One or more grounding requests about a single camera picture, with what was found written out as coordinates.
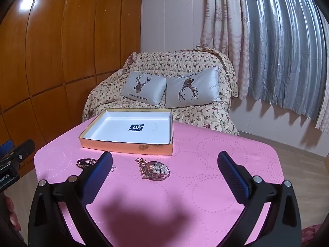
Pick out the person's left hand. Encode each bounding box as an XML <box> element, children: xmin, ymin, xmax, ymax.
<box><xmin>4</xmin><ymin>196</ymin><xmax>22</xmax><ymax>233</ymax></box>

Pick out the floral covered sofa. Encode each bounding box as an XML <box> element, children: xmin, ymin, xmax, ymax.
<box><xmin>81</xmin><ymin>47</ymin><xmax>240</xmax><ymax>137</ymax></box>

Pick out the silver blackout curtain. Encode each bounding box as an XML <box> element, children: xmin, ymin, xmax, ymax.
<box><xmin>238</xmin><ymin>0</ymin><xmax>329</xmax><ymax>115</ymax></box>

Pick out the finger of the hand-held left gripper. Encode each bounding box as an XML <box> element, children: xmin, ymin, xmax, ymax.
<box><xmin>8</xmin><ymin>139</ymin><xmax>35</xmax><ymax>165</ymax></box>
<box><xmin>0</xmin><ymin>140</ymin><xmax>14</xmax><ymax>156</ymax></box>

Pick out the pink dotted tablecloth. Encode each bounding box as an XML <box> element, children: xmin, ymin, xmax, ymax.
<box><xmin>33</xmin><ymin>120</ymin><xmax>286</xmax><ymax>247</ymax></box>

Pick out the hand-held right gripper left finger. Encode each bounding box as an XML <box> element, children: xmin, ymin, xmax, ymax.
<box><xmin>27</xmin><ymin>151</ymin><xmax>114</xmax><ymax>247</ymax></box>

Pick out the dark beaded bracelet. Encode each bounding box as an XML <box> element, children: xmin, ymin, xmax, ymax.
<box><xmin>76</xmin><ymin>158</ymin><xmax>98</xmax><ymax>170</ymax></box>

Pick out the wooden wardrobe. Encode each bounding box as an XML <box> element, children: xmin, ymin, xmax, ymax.
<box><xmin>0</xmin><ymin>0</ymin><xmax>143</xmax><ymax>178</ymax></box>

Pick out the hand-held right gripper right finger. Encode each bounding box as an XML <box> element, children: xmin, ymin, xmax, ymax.
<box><xmin>217</xmin><ymin>151</ymin><xmax>302</xmax><ymax>247</ymax></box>

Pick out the grey deer head cushion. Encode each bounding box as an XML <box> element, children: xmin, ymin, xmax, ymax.
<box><xmin>120</xmin><ymin>71</ymin><xmax>167</xmax><ymax>108</ymax></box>

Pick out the pearl cluster brooch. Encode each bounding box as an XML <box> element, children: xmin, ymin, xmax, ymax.
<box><xmin>142</xmin><ymin>160</ymin><xmax>171</xmax><ymax>181</ymax></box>

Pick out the gold chain necklace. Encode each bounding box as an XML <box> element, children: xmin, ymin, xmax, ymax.
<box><xmin>135</xmin><ymin>157</ymin><xmax>148</xmax><ymax>178</ymax></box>

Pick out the red patterned cloth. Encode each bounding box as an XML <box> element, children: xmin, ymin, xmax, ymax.
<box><xmin>300</xmin><ymin>223</ymin><xmax>322</xmax><ymax>243</ymax></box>

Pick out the grey antler print cushion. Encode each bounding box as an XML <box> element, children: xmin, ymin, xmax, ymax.
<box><xmin>164</xmin><ymin>65</ymin><xmax>222</xmax><ymax>109</ymax></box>

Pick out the pink printed curtain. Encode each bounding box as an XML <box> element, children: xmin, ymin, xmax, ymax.
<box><xmin>315</xmin><ymin>89</ymin><xmax>329</xmax><ymax>132</ymax></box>
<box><xmin>196</xmin><ymin>0</ymin><xmax>250</xmax><ymax>100</ymax></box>

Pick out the gold cardboard box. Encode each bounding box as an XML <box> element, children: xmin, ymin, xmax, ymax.
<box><xmin>78</xmin><ymin>108</ymin><xmax>174</xmax><ymax>156</ymax></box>

